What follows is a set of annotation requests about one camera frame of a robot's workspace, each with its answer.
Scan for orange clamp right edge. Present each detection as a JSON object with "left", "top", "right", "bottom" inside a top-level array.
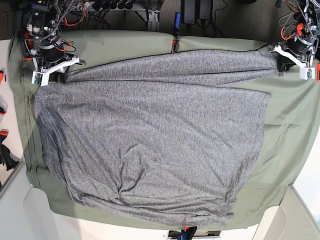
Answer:
[{"left": 316, "top": 63, "right": 320, "bottom": 82}]

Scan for orange blue clamp bottom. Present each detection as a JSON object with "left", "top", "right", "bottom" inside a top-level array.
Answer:
[{"left": 177, "top": 226, "right": 197, "bottom": 240}]

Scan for orange black clamp top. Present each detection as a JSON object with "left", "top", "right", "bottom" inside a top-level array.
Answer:
[{"left": 171, "top": 35, "right": 181, "bottom": 54}]

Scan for black power adapter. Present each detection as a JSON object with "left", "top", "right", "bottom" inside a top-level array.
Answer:
[{"left": 180, "top": 0, "right": 213, "bottom": 25}]

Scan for blue clamp handle top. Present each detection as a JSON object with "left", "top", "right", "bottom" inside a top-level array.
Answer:
[{"left": 173, "top": 12, "right": 181, "bottom": 36}]

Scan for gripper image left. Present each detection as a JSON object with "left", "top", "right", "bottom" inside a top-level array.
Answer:
[{"left": 37, "top": 41, "right": 76, "bottom": 83}]

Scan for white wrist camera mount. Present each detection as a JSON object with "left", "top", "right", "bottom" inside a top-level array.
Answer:
[{"left": 31, "top": 55, "right": 86, "bottom": 87}]

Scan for grey heathered T-shirt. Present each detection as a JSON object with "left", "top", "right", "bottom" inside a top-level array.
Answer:
[{"left": 34, "top": 45, "right": 279, "bottom": 227}]

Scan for tools at left edge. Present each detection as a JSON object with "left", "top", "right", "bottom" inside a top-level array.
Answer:
[{"left": 0, "top": 67, "right": 23, "bottom": 171}]

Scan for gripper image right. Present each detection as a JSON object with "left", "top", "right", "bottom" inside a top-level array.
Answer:
[{"left": 277, "top": 36, "right": 317, "bottom": 72}]

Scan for aluminium frame bracket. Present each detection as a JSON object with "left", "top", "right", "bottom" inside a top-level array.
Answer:
[{"left": 147, "top": 9, "right": 160, "bottom": 32}]

